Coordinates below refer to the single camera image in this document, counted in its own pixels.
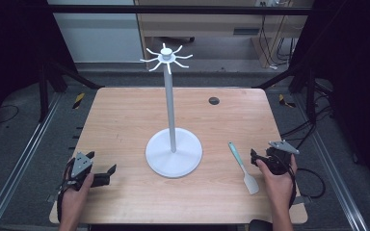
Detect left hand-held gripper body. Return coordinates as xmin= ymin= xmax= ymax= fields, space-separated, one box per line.
xmin=64 ymin=151 xmax=94 ymax=192

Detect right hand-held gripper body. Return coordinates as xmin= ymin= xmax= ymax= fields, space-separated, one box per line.
xmin=259 ymin=140 xmax=301 ymax=176

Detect teal handled white spatula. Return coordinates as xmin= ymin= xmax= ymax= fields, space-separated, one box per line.
xmin=227 ymin=141 xmax=260 ymax=195

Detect white hook rack stand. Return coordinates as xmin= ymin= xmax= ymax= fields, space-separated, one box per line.
xmin=139 ymin=42 xmax=203 ymax=179

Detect person's right hand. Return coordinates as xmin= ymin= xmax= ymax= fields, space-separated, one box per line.
xmin=255 ymin=154 xmax=299 ymax=209

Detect person's left hand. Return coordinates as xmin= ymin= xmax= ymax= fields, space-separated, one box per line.
xmin=60 ymin=172 xmax=95 ymax=215

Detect yellow black striped tape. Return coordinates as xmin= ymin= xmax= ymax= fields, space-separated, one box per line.
xmin=277 ymin=93 xmax=297 ymax=109
xmin=72 ymin=91 xmax=87 ymax=110

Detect black rounded seat edge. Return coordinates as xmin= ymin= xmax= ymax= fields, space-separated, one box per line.
xmin=248 ymin=218 xmax=274 ymax=231

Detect dark curtain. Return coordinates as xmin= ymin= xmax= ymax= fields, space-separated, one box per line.
xmin=0 ymin=0 xmax=79 ymax=138
xmin=288 ymin=0 xmax=370 ymax=189

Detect white cabinet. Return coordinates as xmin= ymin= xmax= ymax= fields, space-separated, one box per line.
xmin=46 ymin=0 xmax=145 ymax=64

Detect light wooden desk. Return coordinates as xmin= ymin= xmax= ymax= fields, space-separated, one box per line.
xmin=134 ymin=0 xmax=314 ymax=70

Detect black floor cables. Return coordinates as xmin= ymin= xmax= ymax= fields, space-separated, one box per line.
xmin=279 ymin=78 xmax=335 ymax=152

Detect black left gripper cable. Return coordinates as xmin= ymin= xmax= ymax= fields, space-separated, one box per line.
xmin=56 ymin=159 xmax=75 ymax=223

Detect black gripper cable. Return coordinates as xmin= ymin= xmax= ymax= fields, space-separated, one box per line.
xmin=56 ymin=159 xmax=75 ymax=223
xmin=287 ymin=156 xmax=328 ymax=208

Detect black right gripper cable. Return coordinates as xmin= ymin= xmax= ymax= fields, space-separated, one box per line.
xmin=287 ymin=156 xmax=328 ymax=208

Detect metal floor rail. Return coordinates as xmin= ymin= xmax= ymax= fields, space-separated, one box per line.
xmin=292 ymin=92 xmax=370 ymax=231
xmin=0 ymin=91 xmax=63 ymax=231

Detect black metal frame stand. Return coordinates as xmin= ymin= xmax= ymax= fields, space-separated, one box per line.
xmin=252 ymin=62 xmax=320 ymax=124
xmin=38 ymin=57 xmax=106 ymax=123

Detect thin black floor cable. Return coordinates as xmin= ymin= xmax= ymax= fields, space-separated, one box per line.
xmin=0 ymin=104 xmax=20 ymax=127

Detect hanging black cables bundle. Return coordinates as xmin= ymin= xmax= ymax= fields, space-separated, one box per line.
xmin=257 ymin=1 xmax=300 ymax=70

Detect black horizontal frame bar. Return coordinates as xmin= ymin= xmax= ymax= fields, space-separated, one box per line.
xmin=46 ymin=4 xmax=313 ymax=16

